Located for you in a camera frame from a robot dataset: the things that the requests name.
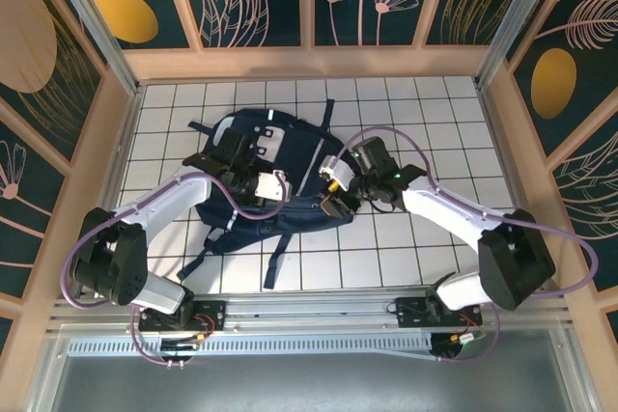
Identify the navy blue backpack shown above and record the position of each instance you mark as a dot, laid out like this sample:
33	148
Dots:
299	156

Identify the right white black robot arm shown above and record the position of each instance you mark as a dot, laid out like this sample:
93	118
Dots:
434	204

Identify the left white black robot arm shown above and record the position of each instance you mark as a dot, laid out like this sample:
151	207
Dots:
169	195

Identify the grey metal sheet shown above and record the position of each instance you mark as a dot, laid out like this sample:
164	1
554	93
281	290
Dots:
309	383

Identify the aluminium mounting rail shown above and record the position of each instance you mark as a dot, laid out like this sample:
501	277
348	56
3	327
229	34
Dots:
314	308

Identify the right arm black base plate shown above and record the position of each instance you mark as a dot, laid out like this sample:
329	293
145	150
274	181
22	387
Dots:
410	313

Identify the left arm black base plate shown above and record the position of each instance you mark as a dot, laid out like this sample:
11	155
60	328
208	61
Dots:
215	313

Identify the aluminium frame post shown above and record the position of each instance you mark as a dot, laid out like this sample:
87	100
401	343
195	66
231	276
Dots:
512	11
92	21

